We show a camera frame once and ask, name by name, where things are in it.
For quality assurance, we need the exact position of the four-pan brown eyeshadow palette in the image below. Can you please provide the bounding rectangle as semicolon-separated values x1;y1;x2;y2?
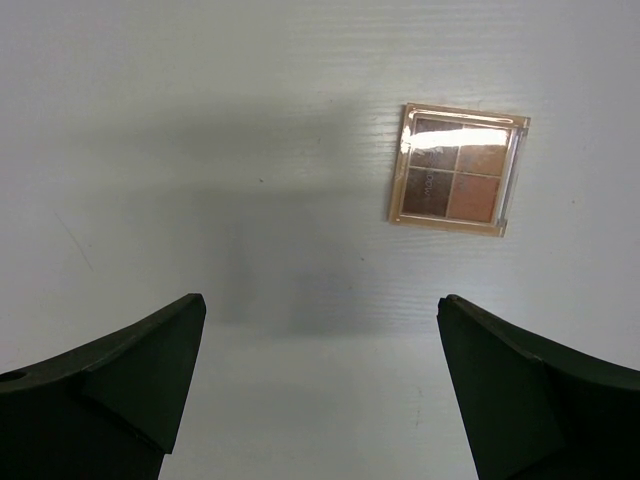
389;103;530;237

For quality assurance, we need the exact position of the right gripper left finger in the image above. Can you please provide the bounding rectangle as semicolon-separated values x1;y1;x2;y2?
1;293;206;479

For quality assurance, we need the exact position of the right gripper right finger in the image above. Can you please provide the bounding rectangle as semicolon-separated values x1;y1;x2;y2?
437;295;639;479

